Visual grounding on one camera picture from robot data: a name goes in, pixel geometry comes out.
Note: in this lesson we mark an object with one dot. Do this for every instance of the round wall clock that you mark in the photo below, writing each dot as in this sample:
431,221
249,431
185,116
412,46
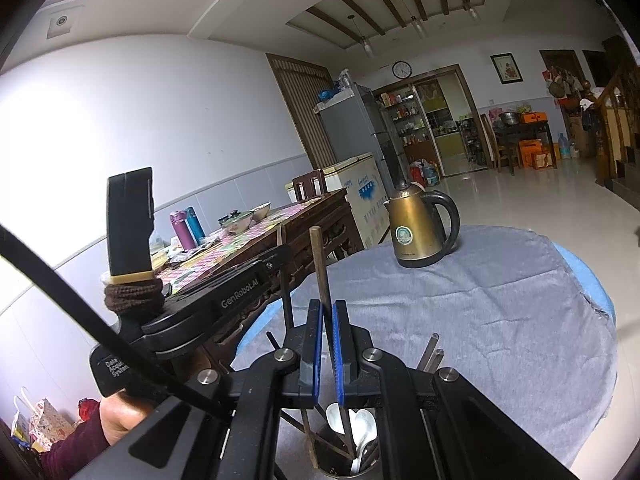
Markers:
401,69

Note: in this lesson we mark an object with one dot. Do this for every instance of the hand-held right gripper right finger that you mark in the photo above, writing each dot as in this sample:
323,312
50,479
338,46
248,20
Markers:
340,355

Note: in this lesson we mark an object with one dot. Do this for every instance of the small ceramic bowl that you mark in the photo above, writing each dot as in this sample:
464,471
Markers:
261,210

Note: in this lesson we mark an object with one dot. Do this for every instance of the wooden chair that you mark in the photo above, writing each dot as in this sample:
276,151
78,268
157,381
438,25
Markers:
310,184

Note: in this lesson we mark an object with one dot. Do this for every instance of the brown knitted band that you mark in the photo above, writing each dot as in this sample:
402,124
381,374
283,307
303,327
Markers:
134,297

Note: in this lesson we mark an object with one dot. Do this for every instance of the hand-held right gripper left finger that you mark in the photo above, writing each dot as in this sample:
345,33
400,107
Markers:
315,355

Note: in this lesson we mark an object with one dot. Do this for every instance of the large water jug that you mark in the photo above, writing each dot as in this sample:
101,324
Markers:
564,146

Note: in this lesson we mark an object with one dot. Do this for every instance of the grey tablecloth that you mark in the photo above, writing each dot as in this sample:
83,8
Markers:
475,320

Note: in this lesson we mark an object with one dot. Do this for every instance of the checked table mat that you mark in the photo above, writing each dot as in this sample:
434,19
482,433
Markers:
240,250

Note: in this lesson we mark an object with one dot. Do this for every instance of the white ceramic spoon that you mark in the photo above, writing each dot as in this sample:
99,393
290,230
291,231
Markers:
362,432
334,417

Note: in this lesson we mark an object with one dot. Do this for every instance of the blue water bottle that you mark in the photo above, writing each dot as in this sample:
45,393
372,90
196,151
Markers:
195,225

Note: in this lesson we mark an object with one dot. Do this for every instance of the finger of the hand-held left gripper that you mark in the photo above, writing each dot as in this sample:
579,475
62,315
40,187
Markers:
275,265

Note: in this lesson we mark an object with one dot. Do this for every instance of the white chest freezer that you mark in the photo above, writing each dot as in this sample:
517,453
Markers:
360,190

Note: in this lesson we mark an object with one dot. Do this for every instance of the framed wall picture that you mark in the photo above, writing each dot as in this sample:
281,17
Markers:
505,69

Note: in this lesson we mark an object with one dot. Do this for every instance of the glass door shelf cabinet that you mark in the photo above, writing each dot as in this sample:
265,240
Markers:
425,120

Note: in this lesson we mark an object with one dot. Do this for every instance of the wooden side table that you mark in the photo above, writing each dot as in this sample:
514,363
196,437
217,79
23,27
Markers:
522,132

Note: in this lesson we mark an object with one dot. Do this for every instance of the patterned paper bag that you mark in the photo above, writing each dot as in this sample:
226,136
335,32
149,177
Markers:
42,422

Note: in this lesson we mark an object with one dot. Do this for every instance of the blue table cover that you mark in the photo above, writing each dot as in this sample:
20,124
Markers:
587,280

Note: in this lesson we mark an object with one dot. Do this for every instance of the golden electric kettle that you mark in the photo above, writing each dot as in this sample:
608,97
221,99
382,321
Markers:
420,225

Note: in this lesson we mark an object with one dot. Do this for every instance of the grey refrigerator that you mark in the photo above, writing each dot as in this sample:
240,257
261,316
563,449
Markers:
365,125

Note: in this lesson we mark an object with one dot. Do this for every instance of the brown square-headed chopstick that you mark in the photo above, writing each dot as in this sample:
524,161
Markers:
318,270

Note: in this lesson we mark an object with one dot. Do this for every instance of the steel utensil cup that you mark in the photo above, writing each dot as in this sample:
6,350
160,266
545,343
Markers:
340,467

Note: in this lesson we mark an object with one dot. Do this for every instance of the purple water bottle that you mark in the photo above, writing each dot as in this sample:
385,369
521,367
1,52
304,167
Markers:
181,230

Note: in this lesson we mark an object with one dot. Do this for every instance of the carved wooden table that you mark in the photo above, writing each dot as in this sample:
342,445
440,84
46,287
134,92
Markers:
320,230

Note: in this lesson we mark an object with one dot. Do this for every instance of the lidded bowl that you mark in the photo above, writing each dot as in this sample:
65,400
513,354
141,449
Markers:
237,222

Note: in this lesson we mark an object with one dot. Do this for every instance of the person's left forearm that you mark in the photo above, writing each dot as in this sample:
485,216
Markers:
100,435

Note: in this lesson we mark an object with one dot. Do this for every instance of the pendant ceiling lamp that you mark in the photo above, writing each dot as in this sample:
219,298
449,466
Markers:
419,27
472,12
367,47

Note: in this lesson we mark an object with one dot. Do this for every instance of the wooden stair railing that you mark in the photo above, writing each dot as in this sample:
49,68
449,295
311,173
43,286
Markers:
617,125

